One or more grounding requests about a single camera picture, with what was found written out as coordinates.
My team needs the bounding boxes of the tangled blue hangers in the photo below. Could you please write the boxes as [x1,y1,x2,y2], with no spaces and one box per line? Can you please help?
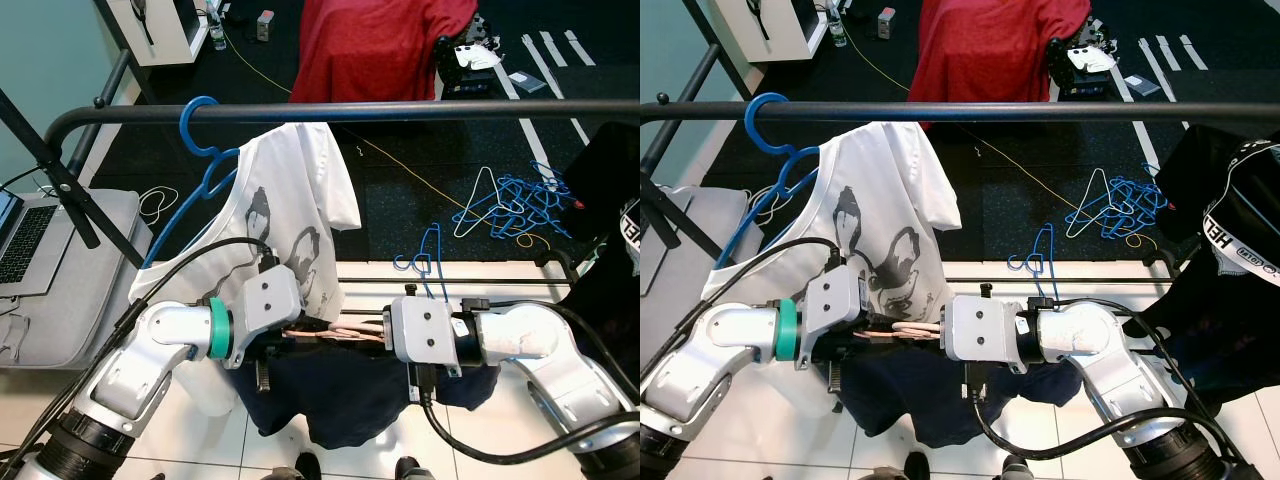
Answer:
[470,165,583,241]
[1085,165,1176,241]

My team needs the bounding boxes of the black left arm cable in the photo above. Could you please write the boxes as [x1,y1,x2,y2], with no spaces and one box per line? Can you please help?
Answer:
[0,237,281,480]
[640,237,849,431]

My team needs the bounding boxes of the black metal clothes rack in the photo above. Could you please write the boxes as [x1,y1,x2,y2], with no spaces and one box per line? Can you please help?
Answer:
[45,50,641,301]
[640,45,1280,301]

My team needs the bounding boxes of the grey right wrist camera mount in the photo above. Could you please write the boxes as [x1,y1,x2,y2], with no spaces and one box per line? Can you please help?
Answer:
[388,295,464,379]
[940,295,1021,363]

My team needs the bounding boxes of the dark navy garment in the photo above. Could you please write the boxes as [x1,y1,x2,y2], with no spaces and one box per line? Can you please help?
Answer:
[838,345,1081,449]
[240,338,501,451]

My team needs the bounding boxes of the blue clothes hanger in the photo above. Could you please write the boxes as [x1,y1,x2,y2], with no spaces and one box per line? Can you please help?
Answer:
[1005,222,1059,299]
[393,222,448,301]
[145,95,246,271]
[715,92,823,271]

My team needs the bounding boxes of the white cabinet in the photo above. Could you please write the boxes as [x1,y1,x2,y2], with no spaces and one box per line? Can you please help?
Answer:
[710,0,831,63]
[95,0,229,67]

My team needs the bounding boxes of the black tripod leg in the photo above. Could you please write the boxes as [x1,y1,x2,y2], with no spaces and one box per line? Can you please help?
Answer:
[0,90,146,271]
[640,175,731,266]

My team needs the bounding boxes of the white dog print T-shirt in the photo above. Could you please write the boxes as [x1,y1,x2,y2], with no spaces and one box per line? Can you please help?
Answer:
[128,122,363,421]
[700,120,963,419]

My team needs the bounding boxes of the thin yellow cable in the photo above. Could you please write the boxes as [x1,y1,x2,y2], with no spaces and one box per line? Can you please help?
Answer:
[220,25,531,246]
[840,20,1146,246]

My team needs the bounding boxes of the pink clothes hanger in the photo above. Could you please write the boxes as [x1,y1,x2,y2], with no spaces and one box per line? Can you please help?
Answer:
[860,318,946,346]
[283,312,393,348]

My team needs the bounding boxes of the white wire hanger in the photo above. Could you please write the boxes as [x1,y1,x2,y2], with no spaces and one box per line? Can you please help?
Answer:
[1065,168,1131,239]
[455,165,521,239]

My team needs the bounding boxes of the black garment white band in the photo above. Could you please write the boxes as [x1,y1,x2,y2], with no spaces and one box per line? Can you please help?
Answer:
[1120,125,1280,401]
[565,122,641,336]

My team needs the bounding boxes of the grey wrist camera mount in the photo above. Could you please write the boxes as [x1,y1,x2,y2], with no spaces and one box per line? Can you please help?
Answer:
[800,265,869,369]
[228,265,307,371]
[388,295,464,379]
[940,295,1021,363]

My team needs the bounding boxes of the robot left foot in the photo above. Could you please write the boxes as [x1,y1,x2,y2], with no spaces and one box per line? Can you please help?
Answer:
[265,452,323,480]
[875,452,931,480]

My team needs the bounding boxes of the black device with white paper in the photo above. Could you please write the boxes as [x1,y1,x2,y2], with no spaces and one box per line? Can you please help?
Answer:
[435,30,503,99]
[1045,25,1121,99]

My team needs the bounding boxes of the grey laptop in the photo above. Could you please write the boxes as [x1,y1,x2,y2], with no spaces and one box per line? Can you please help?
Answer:
[0,190,63,299]

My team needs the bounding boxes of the red cloth cover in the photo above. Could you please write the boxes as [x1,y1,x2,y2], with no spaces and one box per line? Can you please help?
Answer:
[908,0,1091,104]
[290,0,479,104]

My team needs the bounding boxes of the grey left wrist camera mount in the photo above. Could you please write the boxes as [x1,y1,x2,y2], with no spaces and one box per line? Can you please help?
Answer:
[228,265,307,371]
[800,265,869,369]

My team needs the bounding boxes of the white cable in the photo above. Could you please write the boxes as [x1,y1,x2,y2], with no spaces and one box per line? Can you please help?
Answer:
[135,187,176,226]

